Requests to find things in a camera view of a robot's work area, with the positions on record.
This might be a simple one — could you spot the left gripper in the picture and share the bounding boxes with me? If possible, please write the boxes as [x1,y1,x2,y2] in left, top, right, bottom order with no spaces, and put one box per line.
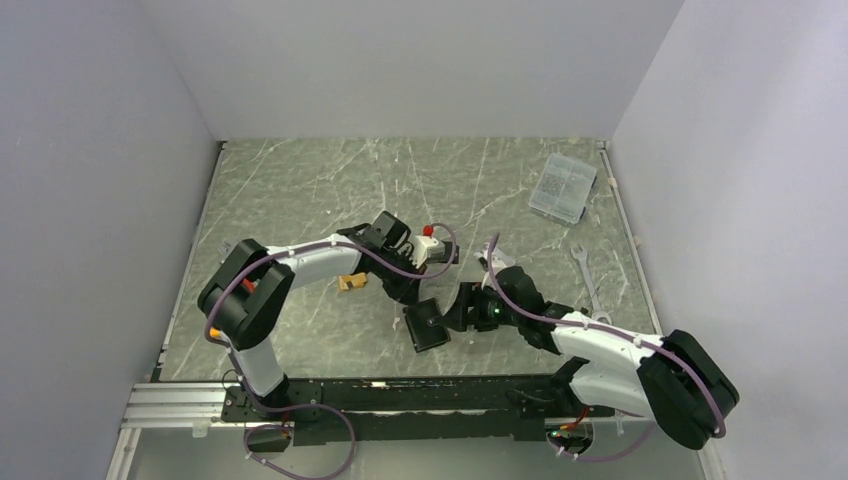
[374,248,428,309]

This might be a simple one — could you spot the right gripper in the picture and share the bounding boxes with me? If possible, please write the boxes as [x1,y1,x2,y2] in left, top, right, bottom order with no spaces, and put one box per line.
[440,281,524,332]

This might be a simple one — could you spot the black leather card holder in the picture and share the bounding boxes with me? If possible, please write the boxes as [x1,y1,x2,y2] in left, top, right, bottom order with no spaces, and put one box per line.
[403,298,451,353]

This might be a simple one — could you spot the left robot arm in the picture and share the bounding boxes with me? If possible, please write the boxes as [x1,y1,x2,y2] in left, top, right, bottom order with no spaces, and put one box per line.
[197,212,459,420]

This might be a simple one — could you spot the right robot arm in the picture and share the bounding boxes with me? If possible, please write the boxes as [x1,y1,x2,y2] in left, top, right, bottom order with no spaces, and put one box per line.
[431,266,740,450]

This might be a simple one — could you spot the gold card stack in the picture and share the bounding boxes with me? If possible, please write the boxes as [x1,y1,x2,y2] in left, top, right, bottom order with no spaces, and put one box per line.
[337,273,368,292]

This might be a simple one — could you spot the silver card stack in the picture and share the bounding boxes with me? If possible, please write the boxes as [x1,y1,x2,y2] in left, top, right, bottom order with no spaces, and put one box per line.
[474,242,516,273]

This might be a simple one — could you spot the silver wrench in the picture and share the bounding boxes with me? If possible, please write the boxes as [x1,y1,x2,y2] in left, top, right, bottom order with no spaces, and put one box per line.
[570,245,612,325]

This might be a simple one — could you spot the clear plastic screw box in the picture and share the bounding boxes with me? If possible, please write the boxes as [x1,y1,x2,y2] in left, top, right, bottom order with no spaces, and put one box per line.
[528,153,597,225]

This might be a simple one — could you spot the small metal clip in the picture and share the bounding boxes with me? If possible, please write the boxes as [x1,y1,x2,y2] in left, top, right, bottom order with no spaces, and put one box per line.
[218,241,233,260]

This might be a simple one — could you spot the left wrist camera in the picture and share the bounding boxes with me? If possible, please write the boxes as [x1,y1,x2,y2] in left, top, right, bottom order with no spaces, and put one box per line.
[409,225,445,269]

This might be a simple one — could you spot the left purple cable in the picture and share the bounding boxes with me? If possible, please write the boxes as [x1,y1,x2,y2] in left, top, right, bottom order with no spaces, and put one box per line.
[203,221,460,480]

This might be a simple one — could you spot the purple cable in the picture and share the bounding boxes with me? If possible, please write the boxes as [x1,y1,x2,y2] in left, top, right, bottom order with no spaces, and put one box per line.
[485,233,729,464]
[203,221,460,480]

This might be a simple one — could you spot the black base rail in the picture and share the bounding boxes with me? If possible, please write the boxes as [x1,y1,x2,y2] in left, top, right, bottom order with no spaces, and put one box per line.
[221,374,613,446]

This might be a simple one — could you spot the aluminium frame rail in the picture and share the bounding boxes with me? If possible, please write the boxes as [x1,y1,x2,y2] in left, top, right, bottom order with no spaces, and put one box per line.
[121,381,664,431]

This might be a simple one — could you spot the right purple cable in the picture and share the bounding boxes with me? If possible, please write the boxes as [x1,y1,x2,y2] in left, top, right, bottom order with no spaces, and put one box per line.
[485,233,729,464]

